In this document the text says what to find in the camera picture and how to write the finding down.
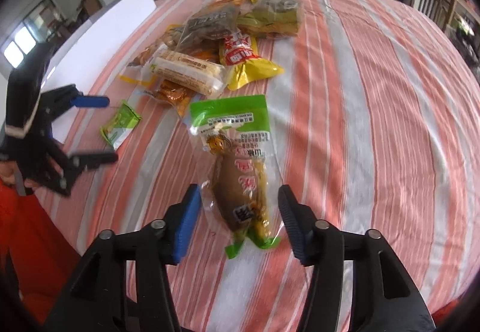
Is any cream wafer roll packet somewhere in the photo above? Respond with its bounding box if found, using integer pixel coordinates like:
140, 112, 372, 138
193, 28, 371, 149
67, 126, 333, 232
147, 49, 229, 99

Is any small green snack packet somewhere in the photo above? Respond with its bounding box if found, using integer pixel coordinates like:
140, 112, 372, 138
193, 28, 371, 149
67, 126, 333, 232
100, 100, 143, 151

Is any dark grey snack bag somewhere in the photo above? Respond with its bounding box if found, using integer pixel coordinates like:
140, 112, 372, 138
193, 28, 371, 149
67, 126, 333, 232
176, 2, 240, 52

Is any yellow-edged clear nut packet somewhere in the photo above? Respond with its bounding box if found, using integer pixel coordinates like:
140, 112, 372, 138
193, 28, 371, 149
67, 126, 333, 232
119, 24, 184, 87

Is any green-top brown pickle packet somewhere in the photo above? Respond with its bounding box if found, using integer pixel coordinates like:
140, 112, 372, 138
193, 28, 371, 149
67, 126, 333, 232
189, 95, 282, 259

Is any white cardboard box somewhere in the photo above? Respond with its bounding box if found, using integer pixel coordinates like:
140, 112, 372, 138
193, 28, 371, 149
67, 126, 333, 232
37, 0, 158, 145

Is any yellow red chip bag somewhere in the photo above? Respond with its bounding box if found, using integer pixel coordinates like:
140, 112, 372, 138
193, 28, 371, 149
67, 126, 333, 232
219, 31, 284, 91

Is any striped pink white tablecloth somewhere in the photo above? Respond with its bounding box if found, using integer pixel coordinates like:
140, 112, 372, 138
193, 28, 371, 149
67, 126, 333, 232
38, 0, 479, 311

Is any orange chicken leg packet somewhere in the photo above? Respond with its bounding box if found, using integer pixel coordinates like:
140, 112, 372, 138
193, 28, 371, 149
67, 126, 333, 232
141, 79, 197, 118

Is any green-gold snack bag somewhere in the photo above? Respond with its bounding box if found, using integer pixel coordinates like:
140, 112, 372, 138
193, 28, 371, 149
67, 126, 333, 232
237, 0, 304, 39

